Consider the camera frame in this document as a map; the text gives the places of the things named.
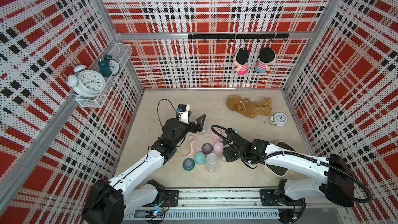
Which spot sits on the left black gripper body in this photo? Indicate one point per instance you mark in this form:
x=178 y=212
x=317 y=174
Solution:
x=190 y=127

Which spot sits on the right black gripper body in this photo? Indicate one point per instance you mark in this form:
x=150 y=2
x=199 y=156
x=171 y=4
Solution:
x=231 y=156

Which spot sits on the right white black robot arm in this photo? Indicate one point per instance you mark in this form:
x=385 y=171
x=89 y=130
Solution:
x=327 y=178

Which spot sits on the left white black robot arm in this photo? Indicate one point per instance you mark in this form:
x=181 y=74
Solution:
x=109 y=201

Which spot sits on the clear baby bottle front left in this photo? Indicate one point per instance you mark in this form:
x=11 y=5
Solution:
x=212 y=162

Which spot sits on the pink bottle cap lower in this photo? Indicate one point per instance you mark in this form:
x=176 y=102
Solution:
x=218 y=147

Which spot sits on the pink bottle cap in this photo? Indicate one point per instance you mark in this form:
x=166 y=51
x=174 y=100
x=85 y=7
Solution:
x=218 y=147
x=214 y=135

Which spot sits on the pink bottle cap upper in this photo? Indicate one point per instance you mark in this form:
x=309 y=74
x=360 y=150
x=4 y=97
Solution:
x=214 y=135

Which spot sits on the brown plush toy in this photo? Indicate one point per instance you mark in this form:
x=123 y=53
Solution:
x=248 y=108

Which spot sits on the white bin green inside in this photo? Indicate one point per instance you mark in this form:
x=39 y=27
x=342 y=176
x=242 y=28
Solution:
x=275 y=171

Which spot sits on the small white alarm clock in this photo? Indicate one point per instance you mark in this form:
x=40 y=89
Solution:
x=278 y=120

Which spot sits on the doll with pink dress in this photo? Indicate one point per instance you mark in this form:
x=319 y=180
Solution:
x=240 y=61

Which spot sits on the doll with striped shirt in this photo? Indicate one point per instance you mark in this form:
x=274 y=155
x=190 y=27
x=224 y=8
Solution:
x=267 y=56

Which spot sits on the green circuit board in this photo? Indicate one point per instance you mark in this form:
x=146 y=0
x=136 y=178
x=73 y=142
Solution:
x=154 y=214

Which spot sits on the teal alarm clock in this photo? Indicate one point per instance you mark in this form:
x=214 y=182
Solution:
x=108 y=66

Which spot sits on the large white alarm clock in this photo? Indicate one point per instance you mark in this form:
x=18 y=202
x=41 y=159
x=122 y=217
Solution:
x=86 y=82

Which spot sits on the pink bottle handle left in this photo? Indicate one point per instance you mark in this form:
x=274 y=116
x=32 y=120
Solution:
x=194 y=146

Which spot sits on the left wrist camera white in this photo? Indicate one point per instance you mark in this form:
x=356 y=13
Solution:
x=183 y=113

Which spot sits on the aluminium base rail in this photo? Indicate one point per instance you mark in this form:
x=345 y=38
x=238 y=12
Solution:
x=239 y=204

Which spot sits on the white wire wall shelf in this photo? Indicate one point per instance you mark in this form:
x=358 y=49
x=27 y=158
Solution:
x=121 y=53

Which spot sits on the black hook rail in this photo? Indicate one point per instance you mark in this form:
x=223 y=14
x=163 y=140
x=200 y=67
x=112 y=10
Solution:
x=270 y=36

